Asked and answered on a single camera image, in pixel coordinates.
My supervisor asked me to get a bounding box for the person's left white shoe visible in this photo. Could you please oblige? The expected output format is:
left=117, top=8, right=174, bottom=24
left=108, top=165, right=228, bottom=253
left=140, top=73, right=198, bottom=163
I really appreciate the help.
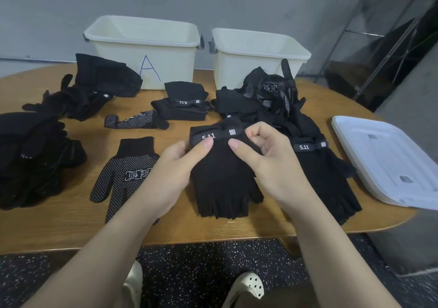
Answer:
left=123, top=260, right=143, bottom=308

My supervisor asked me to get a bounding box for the person's left forearm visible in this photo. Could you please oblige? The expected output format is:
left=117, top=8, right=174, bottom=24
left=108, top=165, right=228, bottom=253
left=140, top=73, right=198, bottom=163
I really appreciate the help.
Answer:
left=24, top=202, right=172, bottom=308

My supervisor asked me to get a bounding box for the grey wall pipe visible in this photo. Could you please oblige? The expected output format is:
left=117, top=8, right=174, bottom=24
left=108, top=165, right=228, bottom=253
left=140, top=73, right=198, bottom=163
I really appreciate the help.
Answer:
left=0, top=57, right=86, bottom=64

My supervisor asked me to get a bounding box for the person's right forearm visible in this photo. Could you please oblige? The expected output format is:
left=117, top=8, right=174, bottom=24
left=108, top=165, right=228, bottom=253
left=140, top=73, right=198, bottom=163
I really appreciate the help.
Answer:
left=291, top=191, right=401, bottom=308

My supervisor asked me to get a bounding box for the person's right white shoe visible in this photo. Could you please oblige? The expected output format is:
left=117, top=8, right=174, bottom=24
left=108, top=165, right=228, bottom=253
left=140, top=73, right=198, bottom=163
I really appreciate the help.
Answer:
left=222, top=271, right=265, bottom=308

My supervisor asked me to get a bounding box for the white flat tray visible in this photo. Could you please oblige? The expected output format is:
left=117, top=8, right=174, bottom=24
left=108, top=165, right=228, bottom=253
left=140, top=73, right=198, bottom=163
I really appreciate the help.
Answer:
left=331, top=115, right=438, bottom=211

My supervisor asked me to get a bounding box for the person's white shoe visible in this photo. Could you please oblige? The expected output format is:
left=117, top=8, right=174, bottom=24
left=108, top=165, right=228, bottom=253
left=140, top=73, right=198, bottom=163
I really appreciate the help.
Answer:
left=123, top=260, right=143, bottom=308
left=222, top=271, right=265, bottom=308

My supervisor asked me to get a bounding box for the person's left hand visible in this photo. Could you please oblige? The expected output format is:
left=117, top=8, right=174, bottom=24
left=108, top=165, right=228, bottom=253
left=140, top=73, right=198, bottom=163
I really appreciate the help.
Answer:
left=133, top=136, right=214, bottom=219

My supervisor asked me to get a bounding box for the person's right hand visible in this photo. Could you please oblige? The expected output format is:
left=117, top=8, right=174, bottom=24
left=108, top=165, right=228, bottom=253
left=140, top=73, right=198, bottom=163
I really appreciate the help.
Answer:
left=228, top=121, right=319, bottom=213

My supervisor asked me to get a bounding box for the black fingerless glove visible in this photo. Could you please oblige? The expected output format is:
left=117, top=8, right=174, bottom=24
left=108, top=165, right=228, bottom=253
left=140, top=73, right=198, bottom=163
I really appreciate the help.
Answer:
left=291, top=135, right=362, bottom=224
left=189, top=123, right=264, bottom=219

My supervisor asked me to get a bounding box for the black dotted glove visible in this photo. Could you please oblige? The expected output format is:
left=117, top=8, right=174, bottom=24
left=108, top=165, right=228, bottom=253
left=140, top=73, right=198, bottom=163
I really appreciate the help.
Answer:
left=90, top=136, right=162, bottom=223
left=0, top=110, right=88, bottom=209

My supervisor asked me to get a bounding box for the white plastic bin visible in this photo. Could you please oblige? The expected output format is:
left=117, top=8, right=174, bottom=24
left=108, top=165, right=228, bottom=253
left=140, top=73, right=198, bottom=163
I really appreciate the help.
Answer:
left=83, top=15, right=203, bottom=89
left=209, top=28, right=312, bottom=91

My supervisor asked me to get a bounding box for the stack of black gloves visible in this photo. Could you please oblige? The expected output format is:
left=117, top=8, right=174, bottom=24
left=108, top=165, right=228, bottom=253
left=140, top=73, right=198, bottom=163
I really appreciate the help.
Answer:
left=0, top=110, right=88, bottom=209

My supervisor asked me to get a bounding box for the pile of black gloves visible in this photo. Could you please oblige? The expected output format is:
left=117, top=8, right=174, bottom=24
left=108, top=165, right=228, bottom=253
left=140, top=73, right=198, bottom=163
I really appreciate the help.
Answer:
left=22, top=53, right=329, bottom=144
left=0, top=110, right=88, bottom=209

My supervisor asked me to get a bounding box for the metal rack frame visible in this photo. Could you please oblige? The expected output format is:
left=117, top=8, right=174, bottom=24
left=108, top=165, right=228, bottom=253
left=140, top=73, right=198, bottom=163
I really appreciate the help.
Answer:
left=318, top=0, right=438, bottom=110

